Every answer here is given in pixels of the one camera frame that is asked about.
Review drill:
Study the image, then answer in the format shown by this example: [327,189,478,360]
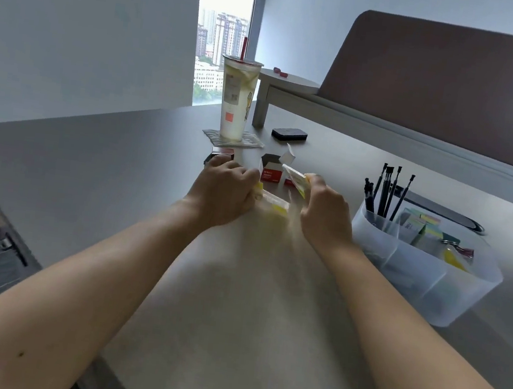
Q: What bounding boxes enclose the person's right hand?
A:
[294,172,363,261]

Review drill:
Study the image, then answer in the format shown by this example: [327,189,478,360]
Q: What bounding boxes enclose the person's left hand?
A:
[181,151,264,235]

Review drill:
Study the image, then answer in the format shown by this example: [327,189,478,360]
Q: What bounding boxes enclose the white yellow card packet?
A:
[278,164,313,200]

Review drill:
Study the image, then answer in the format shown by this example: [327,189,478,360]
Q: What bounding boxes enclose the white yellow small box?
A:
[249,186,293,218]

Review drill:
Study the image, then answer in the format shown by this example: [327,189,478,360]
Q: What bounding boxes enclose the person's left forearm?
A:
[0,176,220,389]

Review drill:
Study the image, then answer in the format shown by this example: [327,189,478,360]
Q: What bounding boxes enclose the person's right forearm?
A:
[303,239,513,389]

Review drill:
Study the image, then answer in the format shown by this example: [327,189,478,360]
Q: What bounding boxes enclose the dark red small box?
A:
[203,145,236,169]

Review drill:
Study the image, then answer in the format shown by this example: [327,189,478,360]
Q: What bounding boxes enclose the patterned paper napkin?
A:
[200,127,267,153]

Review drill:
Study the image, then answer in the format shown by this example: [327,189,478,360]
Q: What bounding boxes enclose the open red white box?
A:
[257,141,301,188]

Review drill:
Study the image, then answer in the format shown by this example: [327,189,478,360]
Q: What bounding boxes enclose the black small case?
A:
[270,125,309,145]

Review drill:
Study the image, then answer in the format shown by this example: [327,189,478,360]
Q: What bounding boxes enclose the clear plastic drink cup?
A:
[212,54,265,145]

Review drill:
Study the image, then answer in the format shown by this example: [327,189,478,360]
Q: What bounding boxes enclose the bunch of black pens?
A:
[359,160,418,224]

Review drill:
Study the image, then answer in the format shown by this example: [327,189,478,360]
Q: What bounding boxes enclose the round white side table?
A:
[250,67,322,136]

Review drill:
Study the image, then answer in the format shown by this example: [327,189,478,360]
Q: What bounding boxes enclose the colourful sticky note stack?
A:
[399,207,465,248]

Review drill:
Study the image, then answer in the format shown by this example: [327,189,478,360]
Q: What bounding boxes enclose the black oval tray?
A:
[387,187,490,236]

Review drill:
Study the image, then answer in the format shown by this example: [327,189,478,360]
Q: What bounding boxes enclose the clear plastic desk organizer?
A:
[339,189,513,335]

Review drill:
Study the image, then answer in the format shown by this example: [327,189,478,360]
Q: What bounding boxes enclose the yellow sticky note pad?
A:
[441,247,471,274]

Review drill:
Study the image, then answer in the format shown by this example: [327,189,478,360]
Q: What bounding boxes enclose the black binder clips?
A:
[439,239,477,265]

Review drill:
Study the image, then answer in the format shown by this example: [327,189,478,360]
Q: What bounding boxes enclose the white sofa frame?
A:
[255,84,513,216]

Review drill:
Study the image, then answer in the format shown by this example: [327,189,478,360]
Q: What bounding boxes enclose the window with grey frame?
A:
[184,0,267,114]

